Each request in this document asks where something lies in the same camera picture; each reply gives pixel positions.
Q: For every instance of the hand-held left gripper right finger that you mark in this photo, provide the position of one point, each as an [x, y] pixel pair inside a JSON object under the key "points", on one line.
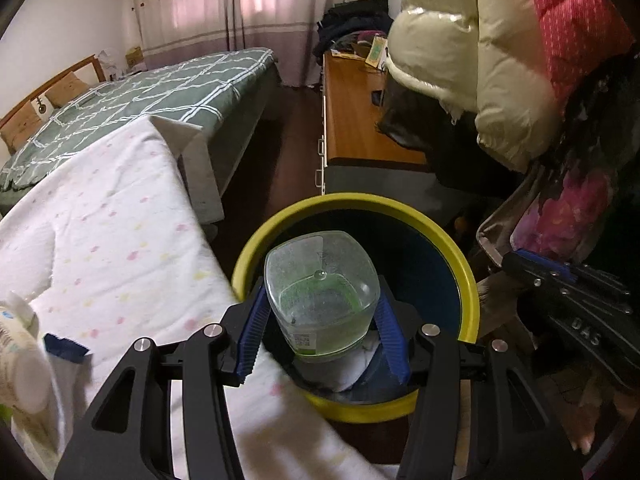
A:
{"points": [[392, 340]]}

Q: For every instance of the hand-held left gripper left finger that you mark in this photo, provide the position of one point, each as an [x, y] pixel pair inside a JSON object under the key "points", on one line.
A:
{"points": [[252, 330]]}

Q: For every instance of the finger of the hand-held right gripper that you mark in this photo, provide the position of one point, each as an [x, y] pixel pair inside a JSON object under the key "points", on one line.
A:
{"points": [[545, 265]]}

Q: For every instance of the clear plastic bottle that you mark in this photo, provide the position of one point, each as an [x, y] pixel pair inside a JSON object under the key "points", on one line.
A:
{"points": [[320, 280]]}

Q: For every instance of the white bottle with green print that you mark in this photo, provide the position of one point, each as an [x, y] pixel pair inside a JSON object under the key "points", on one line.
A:
{"points": [[17, 355]]}

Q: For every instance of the person's right hand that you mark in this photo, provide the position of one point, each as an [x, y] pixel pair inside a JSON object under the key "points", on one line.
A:
{"points": [[585, 430]]}

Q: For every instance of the crumpled white tissue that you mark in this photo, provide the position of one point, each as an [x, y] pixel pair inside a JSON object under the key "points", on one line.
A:
{"points": [[345, 370]]}

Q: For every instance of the floral patterned garment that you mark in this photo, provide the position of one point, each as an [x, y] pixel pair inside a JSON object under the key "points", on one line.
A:
{"points": [[575, 205]]}

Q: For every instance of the black fur-trimmed coat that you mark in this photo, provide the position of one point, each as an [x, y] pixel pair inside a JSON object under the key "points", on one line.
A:
{"points": [[450, 160]]}

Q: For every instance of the blue wrapper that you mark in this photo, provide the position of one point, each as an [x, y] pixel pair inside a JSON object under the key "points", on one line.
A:
{"points": [[65, 347]]}

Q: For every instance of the wooden cabinet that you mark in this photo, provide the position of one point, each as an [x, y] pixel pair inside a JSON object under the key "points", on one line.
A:
{"points": [[350, 125]]}

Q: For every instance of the cream puffer jacket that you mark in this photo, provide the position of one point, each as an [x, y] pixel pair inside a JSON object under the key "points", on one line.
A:
{"points": [[440, 45]]}

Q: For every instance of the red dotted garment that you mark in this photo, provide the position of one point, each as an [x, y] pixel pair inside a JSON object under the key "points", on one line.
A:
{"points": [[570, 15]]}

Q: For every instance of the bed with green plaid cover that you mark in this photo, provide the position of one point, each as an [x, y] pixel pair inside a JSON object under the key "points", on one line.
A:
{"points": [[150, 95]]}

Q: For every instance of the green printed card box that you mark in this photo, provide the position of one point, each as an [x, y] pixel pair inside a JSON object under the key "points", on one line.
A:
{"points": [[377, 52]]}

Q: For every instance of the yellow tissue box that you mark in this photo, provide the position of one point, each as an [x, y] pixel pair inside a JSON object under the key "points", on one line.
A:
{"points": [[134, 56]]}

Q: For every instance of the white plastic bags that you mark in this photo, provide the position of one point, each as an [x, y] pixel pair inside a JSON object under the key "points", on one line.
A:
{"points": [[109, 60]]}

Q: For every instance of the hanging headboard charm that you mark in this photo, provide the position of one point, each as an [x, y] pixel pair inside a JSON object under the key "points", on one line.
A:
{"points": [[42, 106]]}

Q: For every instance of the brown bear pillow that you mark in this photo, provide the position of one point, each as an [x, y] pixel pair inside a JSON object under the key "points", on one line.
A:
{"points": [[20, 127], [62, 89]]}

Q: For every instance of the pile of dark clothes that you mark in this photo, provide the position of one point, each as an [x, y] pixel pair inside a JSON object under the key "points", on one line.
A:
{"points": [[350, 22]]}

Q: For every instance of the wooden headboard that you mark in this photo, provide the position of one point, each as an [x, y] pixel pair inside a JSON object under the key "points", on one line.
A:
{"points": [[75, 63]]}

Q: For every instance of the pink curtain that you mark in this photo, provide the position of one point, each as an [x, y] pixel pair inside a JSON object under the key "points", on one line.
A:
{"points": [[200, 5]]}

